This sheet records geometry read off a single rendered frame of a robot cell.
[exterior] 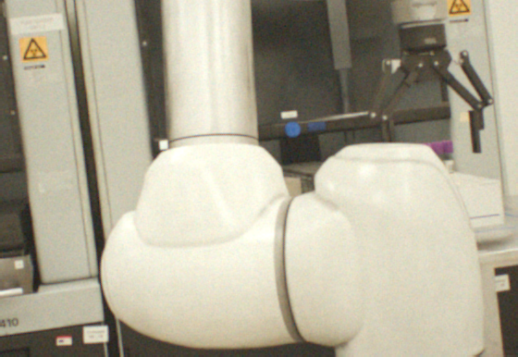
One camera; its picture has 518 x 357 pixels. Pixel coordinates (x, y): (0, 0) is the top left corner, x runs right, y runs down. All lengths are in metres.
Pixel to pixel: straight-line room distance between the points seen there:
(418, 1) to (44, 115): 0.79
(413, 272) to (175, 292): 0.24
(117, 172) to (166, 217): 1.02
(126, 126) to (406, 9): 0.67
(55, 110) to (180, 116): 0.99
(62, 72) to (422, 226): 1.21
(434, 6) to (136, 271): 0.79
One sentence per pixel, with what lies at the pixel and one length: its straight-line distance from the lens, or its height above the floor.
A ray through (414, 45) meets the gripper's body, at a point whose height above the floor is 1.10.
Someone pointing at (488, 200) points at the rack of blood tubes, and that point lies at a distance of 1.60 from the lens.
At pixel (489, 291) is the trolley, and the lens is 1.36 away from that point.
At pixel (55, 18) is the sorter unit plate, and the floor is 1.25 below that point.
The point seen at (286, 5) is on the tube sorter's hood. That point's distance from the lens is 2.18.
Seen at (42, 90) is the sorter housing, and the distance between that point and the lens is 2.14.
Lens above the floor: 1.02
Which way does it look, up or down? 3 degrees down
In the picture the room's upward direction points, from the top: 7 degrees counter-clockwise
